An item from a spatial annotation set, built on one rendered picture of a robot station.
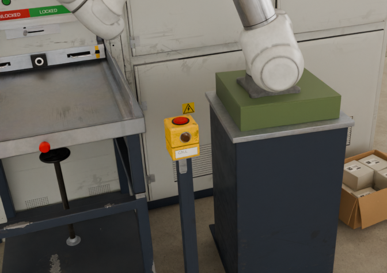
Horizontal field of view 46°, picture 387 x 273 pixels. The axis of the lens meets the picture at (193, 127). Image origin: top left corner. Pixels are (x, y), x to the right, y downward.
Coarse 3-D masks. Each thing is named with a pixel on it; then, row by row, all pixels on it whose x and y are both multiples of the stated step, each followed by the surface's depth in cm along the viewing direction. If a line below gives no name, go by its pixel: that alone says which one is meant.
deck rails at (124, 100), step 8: (104, 64) 193; (112, 64) 178; (104, 72) 184; (112, 72) 183; (112, 80) 174; (120, 80) 160; (112, 88) 167; (120, 88) 165; (120, 96) 159; (128, 96) 145; (120, 104) 153; (128, 104) 149; (120, 112) 147; (128, 112) 146
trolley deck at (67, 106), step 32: (96, 64) 195; (0, 96) 167; (32, 96) 165; (64, 96) 163; (96, 96) 161; (0, 128) 141; (32, 128) 140; (64, 128) 139; (96, 128) 141; (128, 128) 144
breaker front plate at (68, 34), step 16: (0, 0) 176; (16, 0) 178; (32, 0) 180; (48, 0) 181; (48, 16) 184; (0, 32) 181; (16, 32) 183; (48, 32) 186; (64, 32) 188; (80, 32) 190; (0, 48) 183; (16, 48) 185; (32, 48) 187; (48, 48) 189
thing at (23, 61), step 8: (64, 48) 191; (72, 48) 191; (80, 48) 192; (88, 48) 193; (8, 56) 185; (16, 56) 185; (24, 56) 186; (48, 56) 189; (56, 56) 190; (64, 56) 191; (88, 56) 194; (104, 56) 196; (0, 64) 185; (16, 64) 187; (24, 64) 188; (48, 64) 190; (56, 64) 191
